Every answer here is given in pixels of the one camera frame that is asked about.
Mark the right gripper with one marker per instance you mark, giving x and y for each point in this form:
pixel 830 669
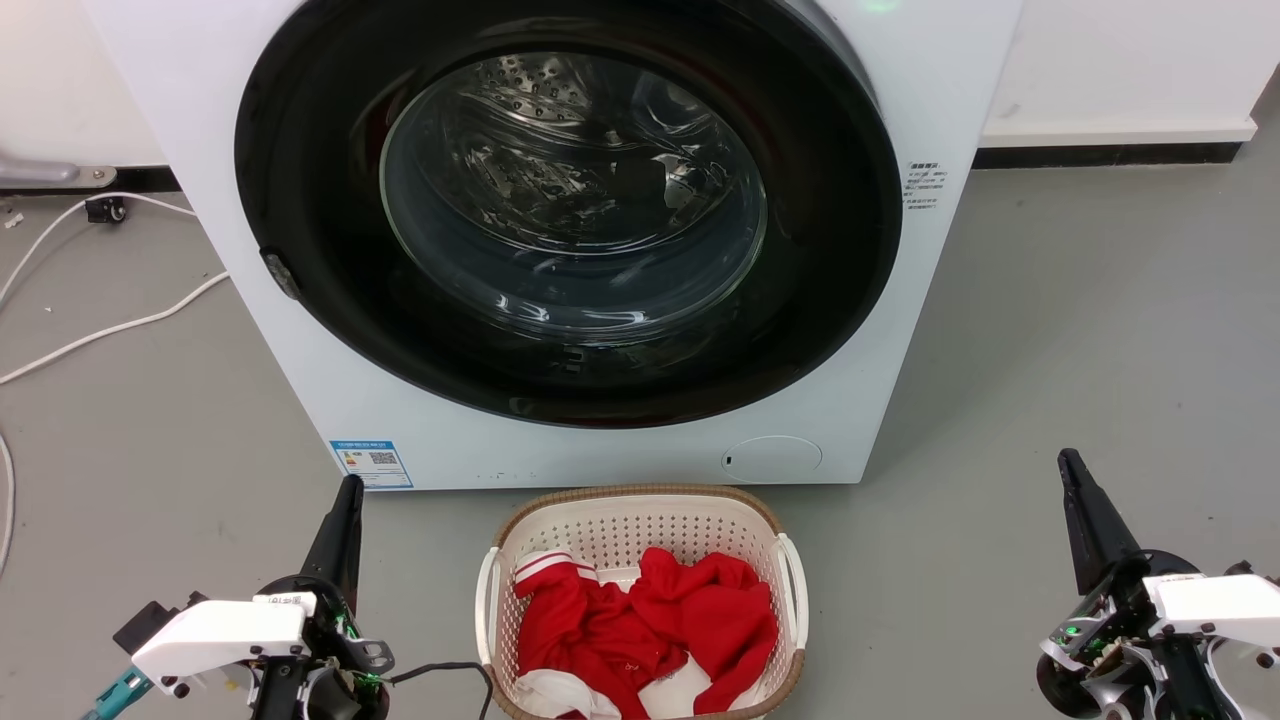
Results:
pixel 1110 620

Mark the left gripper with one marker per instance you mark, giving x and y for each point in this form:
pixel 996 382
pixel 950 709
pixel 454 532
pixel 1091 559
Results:
pixel 320 640

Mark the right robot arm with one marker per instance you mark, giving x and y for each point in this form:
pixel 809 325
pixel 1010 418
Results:
pixel 1250 685

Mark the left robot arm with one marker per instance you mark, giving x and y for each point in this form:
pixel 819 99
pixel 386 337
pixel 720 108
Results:
pixel 118 693

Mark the white plastic laundry basket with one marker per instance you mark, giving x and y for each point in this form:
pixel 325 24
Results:
pixel 640 525

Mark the blue energy label sticker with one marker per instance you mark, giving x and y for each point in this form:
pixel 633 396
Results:
pixel 372 464

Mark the grey washer door latch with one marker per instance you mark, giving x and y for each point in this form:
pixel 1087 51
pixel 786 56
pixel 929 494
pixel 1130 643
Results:
pixel 281 273

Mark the round white filter cover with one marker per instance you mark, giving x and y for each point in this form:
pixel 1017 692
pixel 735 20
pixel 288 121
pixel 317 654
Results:
pixel 772 458

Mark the red and white garment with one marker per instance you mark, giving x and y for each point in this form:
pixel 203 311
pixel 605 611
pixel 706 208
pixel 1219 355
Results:
pixel 700 610

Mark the black baseboard strip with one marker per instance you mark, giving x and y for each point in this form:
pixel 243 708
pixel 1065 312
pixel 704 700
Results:
pixel 1100 155

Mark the small printed text sticker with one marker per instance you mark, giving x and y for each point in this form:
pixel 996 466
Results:
pixel 925 185

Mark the black round washer door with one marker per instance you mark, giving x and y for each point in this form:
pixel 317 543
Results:
pixel 320 150

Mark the white raised ledge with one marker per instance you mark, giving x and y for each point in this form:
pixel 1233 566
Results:
pixel 1120 70

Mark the grey metal bar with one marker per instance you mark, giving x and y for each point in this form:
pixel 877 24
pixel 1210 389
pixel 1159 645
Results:
pixel 40 172

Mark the white front-load washing machine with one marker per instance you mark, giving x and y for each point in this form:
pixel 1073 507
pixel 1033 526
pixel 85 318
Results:
pixel 920 80

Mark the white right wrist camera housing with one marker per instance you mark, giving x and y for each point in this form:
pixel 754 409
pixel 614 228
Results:
pixel 1220 603

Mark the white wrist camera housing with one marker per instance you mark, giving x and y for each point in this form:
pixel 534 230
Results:
pixel 215 640
pixel 1220 603

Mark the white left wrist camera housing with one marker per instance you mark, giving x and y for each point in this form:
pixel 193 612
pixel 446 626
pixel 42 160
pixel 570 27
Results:
pixel 215 640

